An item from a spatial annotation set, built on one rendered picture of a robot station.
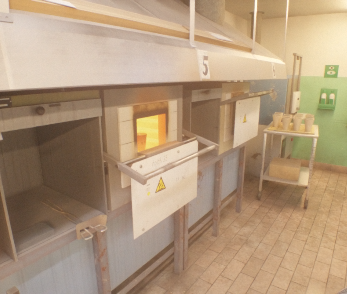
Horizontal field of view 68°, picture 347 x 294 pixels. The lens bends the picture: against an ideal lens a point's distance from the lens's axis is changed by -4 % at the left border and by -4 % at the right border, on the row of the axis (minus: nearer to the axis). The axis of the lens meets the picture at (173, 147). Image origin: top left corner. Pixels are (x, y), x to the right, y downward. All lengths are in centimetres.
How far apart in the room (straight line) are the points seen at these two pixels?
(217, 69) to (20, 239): 124
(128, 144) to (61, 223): 50
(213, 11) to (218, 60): 115
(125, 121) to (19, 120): 52
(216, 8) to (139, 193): 186
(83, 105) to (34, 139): 68
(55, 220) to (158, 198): 53
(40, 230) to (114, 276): 62
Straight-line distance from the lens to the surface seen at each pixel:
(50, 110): 109
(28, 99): 107
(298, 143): 508
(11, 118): 103
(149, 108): 148
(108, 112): 129
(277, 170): 352
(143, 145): 164
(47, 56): 78
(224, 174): 271
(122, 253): 172
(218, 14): 265
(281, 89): 402
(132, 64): 97
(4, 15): 78
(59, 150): 160
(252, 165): 433
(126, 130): 136
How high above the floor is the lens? 153
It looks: 15 degrees down
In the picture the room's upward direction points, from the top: straight up
